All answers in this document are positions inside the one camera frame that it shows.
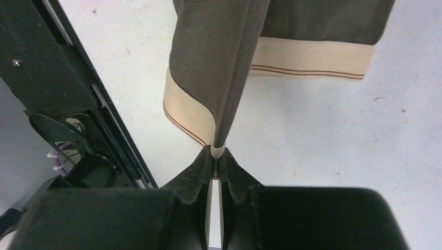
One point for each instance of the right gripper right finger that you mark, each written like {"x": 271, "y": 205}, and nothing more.
{"x": 255, "y": 216}

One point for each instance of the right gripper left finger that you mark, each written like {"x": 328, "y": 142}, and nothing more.
{"x": 172, "y": 217}

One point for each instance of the olive underwear beige waistband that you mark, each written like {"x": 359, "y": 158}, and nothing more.
{"x": 217, "y": 45}

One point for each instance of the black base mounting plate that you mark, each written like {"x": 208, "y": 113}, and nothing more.
{"x": 46, "y": 67}

